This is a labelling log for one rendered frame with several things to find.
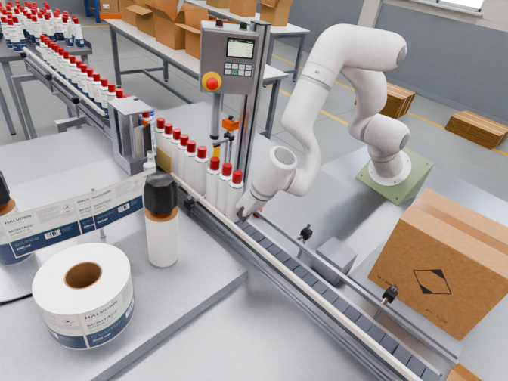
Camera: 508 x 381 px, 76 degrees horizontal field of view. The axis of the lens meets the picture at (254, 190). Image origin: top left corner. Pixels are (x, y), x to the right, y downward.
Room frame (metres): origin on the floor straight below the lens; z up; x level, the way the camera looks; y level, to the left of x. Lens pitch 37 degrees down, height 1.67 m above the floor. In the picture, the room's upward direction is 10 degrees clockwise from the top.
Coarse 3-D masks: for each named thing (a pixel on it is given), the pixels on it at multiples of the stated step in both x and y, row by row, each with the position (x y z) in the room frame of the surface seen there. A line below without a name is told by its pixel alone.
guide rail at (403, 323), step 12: (264, 216) 0.82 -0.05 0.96; (276, 228) 0.78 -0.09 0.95; (312, 252) 0.69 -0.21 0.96; (324, 264) 0.66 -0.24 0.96; (336, 276) 0.63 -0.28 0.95; (360, 288) 0.59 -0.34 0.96; (372, 300) 0.56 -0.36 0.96; (384, 312) 0.53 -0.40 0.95; (408, 324) 0.50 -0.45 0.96; (420, 336) 0.47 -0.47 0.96; (432, 348) 0.45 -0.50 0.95; (456, 360) 0.43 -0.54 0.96
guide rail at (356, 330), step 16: (176, 176) 1.02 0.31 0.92; (192, 192) 0.94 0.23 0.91; (208, 208) 0.88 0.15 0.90; (272, 256) 0.69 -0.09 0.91; (288, 272) 0.64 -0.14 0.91; (304, 288) 0.60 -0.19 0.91; (320, 304) 0.56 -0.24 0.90; (368, 336) 0.48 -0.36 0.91; (384, 352) 0.44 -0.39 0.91; (400, 368) 0.41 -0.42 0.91
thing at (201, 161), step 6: (198, 150) 0.98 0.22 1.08; (204, 150) 0.98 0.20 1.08; (198, 156) 0.98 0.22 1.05; (204, 156) 0.98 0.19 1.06; (198, 162) 0.96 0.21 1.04; (204, 162) 0.97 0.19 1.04; (198, 168) 0.96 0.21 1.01; (204, 168) 0.97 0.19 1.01; (198, 174) 0.96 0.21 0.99; (204, 174) 0.97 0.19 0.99; (198, 180) 0.96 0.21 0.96; (204, 180) 0.97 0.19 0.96; (198, 186) 0.96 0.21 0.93; (204, 186) 0.97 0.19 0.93; (198, 192) 0.96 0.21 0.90; (204, 192) 0.97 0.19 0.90
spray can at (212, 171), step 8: (216, 160) 0.92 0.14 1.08; (208, 168) 0.93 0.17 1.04; (216, 168) 0.92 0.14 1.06; (208, 176) 0.91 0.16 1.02; (216, 176) 0.91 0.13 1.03; (208, 184) 0.91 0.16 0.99; (216, 184) 0.91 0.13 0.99; (208, 192) 0.91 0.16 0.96; (216, 192) 0.91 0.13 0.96; (208, 200) 0.91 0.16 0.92; (216, 200) 0.91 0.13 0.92
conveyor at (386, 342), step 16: (224, 224) 0.84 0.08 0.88; (240, 224) 0.85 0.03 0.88; (240, 240) 0.77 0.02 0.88; (256, 240) 0.79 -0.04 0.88; (288, 256) 0.74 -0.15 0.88; (304, 272) 0.68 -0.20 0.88; (320, 288) 0.63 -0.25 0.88; (336, 304) 0.59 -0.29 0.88; (336, 320) 0.54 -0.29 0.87; (352, 320) 0.54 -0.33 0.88; (368, 320) 0.55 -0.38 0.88; (352, 336) 0.49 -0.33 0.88; (384, 336) 0.51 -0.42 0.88; (400, 352) 0.47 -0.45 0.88; (416, 368) 0.43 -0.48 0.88
